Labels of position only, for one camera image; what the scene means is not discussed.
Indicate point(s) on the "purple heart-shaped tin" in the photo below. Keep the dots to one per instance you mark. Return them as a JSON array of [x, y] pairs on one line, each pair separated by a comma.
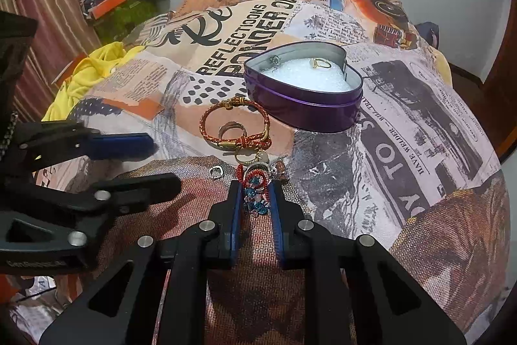
[[307, 111]]

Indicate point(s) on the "orange box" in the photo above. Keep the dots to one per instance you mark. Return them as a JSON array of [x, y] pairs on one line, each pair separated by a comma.
[[107, 3]]

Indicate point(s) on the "yellow pillow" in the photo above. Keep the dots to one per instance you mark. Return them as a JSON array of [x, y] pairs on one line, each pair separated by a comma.
[[443, 64]]

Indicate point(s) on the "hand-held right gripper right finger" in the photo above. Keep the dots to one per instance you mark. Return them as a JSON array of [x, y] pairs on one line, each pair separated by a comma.
[[278, 225]]

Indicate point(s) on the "navy cap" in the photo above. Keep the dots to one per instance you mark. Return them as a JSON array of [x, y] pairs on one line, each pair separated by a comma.
[[428, 33]]

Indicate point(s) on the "small brown charm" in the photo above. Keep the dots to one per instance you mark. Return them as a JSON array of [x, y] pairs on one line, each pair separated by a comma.
[[283, 172]]

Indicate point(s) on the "brown wooden door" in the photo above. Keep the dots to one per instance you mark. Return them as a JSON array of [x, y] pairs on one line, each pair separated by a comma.
[[503, 78]]

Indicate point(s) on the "printed blanket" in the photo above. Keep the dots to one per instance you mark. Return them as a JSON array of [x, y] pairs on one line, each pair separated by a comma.
[[404, 106]]

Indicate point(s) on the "yellow cloth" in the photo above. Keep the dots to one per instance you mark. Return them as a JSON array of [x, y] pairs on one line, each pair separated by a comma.
[[93, 66]]

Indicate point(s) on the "white foam pad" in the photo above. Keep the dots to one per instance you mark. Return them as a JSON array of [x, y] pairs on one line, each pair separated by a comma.
[[307, 77]]

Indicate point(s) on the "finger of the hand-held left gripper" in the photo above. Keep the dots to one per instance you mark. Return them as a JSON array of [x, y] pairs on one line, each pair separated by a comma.
[[141, 187], [121, 145]]

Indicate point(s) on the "silver earring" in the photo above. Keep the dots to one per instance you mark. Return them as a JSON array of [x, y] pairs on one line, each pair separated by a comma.
[[276, 61]]

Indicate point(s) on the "green cloth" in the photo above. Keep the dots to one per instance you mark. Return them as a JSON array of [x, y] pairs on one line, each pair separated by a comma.
[[129, 15]]

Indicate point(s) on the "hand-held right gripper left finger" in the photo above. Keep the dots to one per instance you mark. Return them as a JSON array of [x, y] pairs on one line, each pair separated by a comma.
[[236, 219]]

